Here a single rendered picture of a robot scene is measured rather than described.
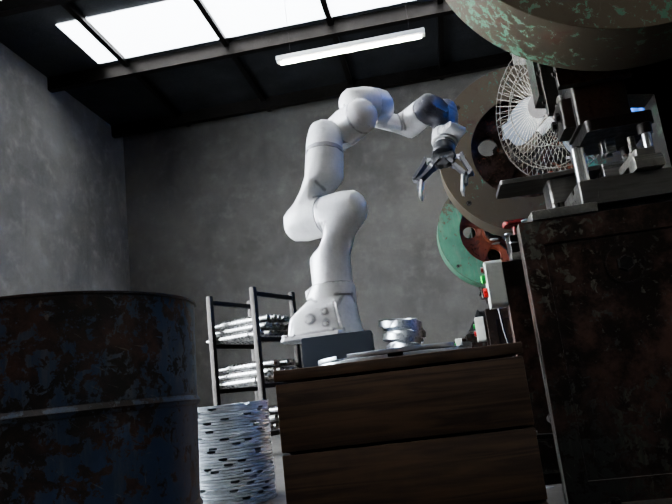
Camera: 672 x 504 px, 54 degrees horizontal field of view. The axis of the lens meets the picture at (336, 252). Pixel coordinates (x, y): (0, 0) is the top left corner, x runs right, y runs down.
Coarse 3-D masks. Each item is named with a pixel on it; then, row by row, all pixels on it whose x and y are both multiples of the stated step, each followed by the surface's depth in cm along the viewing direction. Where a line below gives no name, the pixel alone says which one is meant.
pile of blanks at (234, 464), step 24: (240, 408) 208; (264, 408) 215; (216, 432) 205; (240, 432) 206; (264, 432) 226; (216, 456) 203; (240, 456) 212; (264, 456) 210; (216, 480) 202; (240, 480) 203; (264, 480) 208
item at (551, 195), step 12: (588, 168) 162; (600, 168) 162; (504, 180) 165; (516, 180) 165; (528, 180) 164; (540, 180) 165; (552, 180) 165; (564, 180) 165; (504, 192) 172; (516, 192) 174; (528, 192) 175; (540, 192) 176; (552, 192) 165; (564, 192) 164; (552, 204) 165
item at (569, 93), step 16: (560, 96) 177; (576, 96) 166; (592, 96) 165; (608, 96) 164; (624, 96) 164; (560, 112) 169; (576, 112) 165; (592, 112) 164; (608, 112) 164; (624, 112) 163; (560, 128) 172; (576, 128) 167
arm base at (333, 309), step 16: (320, 288) 171; (336, 288) 171; (352, 288) 173; (304, 304) 174; (320, 304) 170; (336, 304) 168; (352, 304) 172; (304, 320) 170; (320, 320) 168; (336, 320) 168; (352, 320) 170; (288, 336) 172; (304, 336) 167
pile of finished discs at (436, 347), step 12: (396, 348) 109; (408, 348) 109; (420, 348) 110; (432, 348) 110; (444, 348) 111; (456, 348) 113; (324, 360) 117; (336, 360) 114; (348, 360) 112; (360, 360) 110
